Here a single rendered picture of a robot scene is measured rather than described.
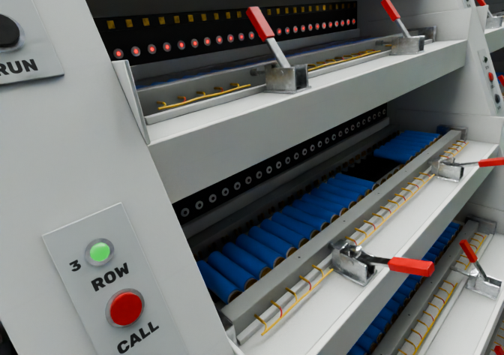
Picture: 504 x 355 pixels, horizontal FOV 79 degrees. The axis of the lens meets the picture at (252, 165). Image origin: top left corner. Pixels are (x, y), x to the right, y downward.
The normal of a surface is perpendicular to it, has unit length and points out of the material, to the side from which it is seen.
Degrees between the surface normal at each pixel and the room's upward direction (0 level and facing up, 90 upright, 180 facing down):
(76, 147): 90
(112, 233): 90
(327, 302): 21
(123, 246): 90
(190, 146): 111
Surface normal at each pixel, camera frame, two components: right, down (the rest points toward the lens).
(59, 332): 0.57, -0.14
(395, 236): -0.13, -0.91
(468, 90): -0.74, 0.35
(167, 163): 0.66, 0.21
